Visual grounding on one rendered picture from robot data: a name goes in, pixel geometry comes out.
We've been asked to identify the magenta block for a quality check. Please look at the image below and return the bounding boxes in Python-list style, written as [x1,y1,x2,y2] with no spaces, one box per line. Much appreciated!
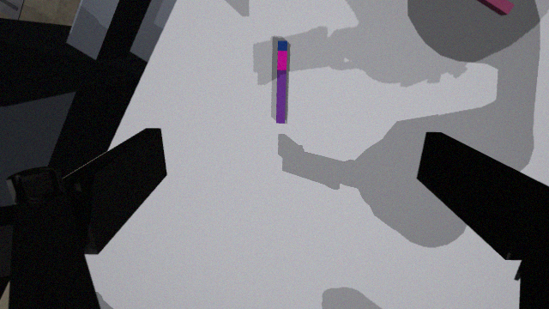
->
[277,51,287,70]

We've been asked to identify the small blue block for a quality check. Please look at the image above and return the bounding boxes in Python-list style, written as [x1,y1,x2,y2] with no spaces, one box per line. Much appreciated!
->
[278,41,287,51]

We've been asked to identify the dark purple rod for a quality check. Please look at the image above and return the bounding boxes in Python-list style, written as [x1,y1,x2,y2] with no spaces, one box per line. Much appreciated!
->
[276,70,287,124]

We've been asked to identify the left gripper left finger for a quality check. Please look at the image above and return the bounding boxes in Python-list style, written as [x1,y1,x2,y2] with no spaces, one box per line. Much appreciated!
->
[0,128,167,309]

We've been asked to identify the pink rod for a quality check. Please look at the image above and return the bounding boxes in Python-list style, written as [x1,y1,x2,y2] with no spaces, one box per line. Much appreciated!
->
[477,0,514,15]

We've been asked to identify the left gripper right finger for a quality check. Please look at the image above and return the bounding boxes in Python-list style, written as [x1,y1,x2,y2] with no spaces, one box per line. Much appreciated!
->
[417,132,549,309]

